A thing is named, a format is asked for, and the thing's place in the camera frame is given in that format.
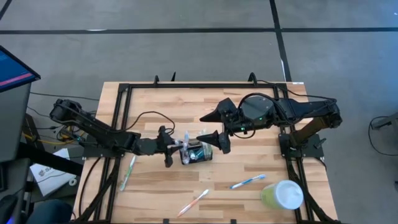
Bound long black right arm cable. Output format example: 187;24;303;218
257;80;338;102

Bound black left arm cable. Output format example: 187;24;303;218
123;111;176;135

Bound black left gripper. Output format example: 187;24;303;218
157;139;185;168

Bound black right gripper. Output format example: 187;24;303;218
197;109;246;155

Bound black stand foot bar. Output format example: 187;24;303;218
17;141;83;177

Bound thin black floor cable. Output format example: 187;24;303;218
30;91;100;101

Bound black wire caddy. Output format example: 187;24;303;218
180;139;214;166

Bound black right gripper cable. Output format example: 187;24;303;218
232;126;257;139

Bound black aluminium table frame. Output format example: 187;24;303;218
73;72;341;224

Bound green cup white lid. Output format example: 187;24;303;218
260;179;304;211

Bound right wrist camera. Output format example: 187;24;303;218
217;97;239;115

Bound looped black floor cable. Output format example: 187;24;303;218
368;115;398;157

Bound grey stand leg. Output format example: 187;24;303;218
371;111;398;131

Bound black computer mouse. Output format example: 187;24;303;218
0;194;19;224

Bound green wrapped toothbrush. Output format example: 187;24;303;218
119;155;137;192

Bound yellow cable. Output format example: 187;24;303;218
22;126;85;146

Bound white cardboard box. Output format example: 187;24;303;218
29;147;78;198

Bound large blue-screen monitor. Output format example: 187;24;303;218
0;45;42;93

